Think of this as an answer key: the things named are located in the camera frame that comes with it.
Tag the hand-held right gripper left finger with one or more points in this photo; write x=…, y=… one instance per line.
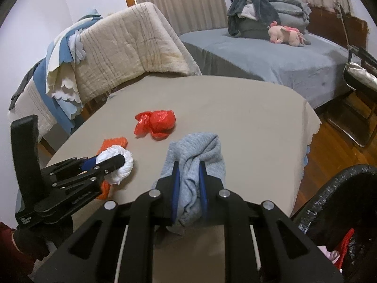
x=176, y=188

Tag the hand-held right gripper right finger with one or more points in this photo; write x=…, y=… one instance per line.
x=203, y=188

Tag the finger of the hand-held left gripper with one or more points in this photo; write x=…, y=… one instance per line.
x=70, y=166
x=100, y=172

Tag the light blue knit cloth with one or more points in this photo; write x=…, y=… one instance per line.
x=191, y=159

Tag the black trash bag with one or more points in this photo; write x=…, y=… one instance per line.
x=324, y=200

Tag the pale pink cloth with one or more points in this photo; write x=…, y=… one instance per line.
x=332, y=256

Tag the red plastic sheet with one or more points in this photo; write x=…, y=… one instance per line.
x=346, y=246

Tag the person's left forearm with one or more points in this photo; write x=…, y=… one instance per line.
x=8, y=256

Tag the person's left hand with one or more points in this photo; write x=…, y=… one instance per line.
x=32, y=238

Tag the orange cloth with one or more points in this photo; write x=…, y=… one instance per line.
x=113, y=143

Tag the red plastic bag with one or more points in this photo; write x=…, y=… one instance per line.
x=159, y=122

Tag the white quilted cloth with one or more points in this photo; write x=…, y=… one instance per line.
x=29, y=103

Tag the dark grey cloth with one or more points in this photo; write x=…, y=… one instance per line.
x=23, y=82

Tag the blue white scalloped blanket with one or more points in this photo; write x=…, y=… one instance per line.
x=59, y=70

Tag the beige quilt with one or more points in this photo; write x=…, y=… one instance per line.
x=132, y=41

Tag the grey bed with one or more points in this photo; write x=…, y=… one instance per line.
x=259, y=56

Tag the black metal chair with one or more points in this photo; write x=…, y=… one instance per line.
x=353, y=123

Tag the olive green pillow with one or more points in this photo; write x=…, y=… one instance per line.
x=253, y=29

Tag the pink plush toy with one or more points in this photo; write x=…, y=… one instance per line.
x=282, y=34

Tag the dark grey fleece robe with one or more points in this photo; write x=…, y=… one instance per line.
x=256, y=3

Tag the white chair cushion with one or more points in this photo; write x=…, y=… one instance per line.
x=365, y=76

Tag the grey folded blankets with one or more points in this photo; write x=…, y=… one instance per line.
x=291, y=8

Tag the wooden headboard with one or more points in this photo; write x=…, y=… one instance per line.
x=330, y=23

